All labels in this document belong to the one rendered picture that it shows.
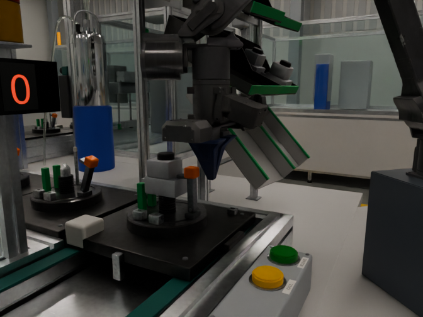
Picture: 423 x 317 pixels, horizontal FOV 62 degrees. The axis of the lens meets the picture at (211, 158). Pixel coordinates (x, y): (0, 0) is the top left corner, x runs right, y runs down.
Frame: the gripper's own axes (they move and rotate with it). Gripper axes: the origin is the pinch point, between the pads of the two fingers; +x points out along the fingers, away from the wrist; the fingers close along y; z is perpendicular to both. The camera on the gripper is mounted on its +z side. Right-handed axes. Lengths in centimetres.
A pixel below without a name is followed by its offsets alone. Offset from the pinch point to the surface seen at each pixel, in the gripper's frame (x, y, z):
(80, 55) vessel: -24, 53, -87
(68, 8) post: -48, 75, -116
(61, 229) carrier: 12.2, -11.2, -22.8
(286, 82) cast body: -12.4, 40.6, -0.3
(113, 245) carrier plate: 12.3, -11.7, -10.6
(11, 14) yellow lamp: -20.1, -19.1, -17.9
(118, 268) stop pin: 14.6, -13.3, -8.2
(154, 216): 9.0, -6.0, -7.0
